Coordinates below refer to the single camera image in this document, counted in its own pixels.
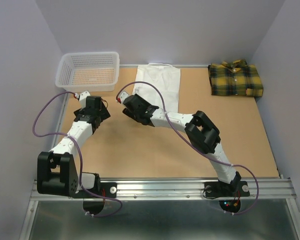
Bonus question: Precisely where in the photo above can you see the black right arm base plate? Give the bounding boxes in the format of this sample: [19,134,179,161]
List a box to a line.
[204,181,250,199]

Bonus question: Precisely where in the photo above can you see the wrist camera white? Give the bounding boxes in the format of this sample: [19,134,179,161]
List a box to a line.
[116,90,130,104]
[74,91,91,108]

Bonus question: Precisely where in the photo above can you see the white long sleeve shirt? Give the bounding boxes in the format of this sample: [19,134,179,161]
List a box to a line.
[132,63,181,113]

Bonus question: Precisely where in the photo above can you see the yellow plaid folded shirt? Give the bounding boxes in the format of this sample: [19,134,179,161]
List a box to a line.
[207,59,264,98]

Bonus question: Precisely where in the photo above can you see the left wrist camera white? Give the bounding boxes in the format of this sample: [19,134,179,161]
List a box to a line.
[74,91,91,108]

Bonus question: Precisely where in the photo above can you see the aluminium mounting rail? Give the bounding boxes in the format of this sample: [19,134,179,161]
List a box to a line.
[32,177,297,200]

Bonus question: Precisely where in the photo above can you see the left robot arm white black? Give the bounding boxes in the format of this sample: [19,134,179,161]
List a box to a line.
[37,91,111,197]

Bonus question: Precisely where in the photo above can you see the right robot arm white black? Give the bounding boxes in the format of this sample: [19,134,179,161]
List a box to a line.
[117,91,241,197]

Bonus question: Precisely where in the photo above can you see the metal table frame edge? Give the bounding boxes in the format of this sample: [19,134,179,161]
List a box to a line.
[19,95,69,240]

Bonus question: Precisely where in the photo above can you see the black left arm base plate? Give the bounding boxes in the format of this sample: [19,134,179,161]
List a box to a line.
[73,181,117,199]

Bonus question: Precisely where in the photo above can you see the white perforated plastic basket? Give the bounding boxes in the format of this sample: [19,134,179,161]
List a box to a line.
[55,51,120,93]

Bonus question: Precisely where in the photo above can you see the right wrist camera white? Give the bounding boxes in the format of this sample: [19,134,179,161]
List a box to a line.
[116,90,130,104]

